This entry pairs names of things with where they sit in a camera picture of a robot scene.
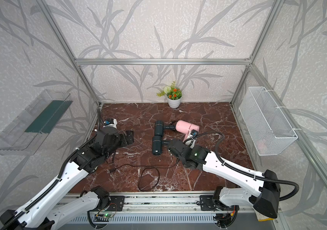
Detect dark green hair dryer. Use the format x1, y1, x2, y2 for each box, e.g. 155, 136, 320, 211
152, 135, 170, 155
154, 120, 176, 137

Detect pink hair dryer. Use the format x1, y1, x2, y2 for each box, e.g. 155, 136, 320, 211
176, 120, 199, 141

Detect black cord of pink dryer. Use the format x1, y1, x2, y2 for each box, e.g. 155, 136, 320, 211
108, 156, 181, 192

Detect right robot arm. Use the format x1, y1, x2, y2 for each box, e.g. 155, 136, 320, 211
167, 139, 299, 219

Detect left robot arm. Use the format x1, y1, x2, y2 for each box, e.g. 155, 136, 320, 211
0, 118, 134, 230

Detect white pot artificial flowers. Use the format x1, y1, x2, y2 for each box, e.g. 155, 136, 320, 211
156, 81, 183, 109

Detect white cloth glove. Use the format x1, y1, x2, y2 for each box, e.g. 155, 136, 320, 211
255, 212, 274, 222

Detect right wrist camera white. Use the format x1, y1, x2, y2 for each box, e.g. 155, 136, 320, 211
184, 129, 199, 149

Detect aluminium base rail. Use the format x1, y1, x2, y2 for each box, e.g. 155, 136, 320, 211
48, 191, 267, 223

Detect horizontal aluminium frame bar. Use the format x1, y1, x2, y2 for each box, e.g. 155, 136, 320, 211
74, 58, 250, 65

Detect white wire mesh basket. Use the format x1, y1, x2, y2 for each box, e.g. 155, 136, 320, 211
239, 86, 298, 156

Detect clear plastic wall shelf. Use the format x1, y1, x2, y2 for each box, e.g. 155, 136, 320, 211
0, 90, 73, 156

